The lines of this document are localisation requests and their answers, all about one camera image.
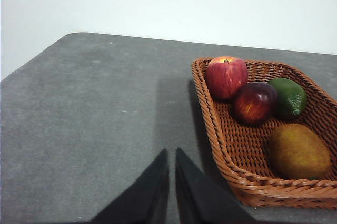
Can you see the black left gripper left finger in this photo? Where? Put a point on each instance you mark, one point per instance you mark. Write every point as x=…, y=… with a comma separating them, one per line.
x=147, y=197

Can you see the red apple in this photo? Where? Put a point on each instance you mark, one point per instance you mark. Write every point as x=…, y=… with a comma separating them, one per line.
x=226, y=76

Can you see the green lime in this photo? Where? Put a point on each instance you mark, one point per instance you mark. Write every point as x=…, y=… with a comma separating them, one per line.
x=289, y=97

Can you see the dark purple plum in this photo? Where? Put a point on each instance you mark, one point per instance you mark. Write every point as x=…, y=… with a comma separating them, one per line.
x=254, y=104

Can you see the brown wicker basket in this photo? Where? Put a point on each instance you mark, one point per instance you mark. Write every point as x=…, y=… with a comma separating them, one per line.
x=245, y=161

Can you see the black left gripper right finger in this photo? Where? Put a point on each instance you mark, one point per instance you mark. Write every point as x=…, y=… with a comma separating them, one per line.
x=202, y=197

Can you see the brown kiwi fruit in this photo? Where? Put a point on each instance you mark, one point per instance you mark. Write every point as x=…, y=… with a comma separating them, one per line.
x=298, y=151

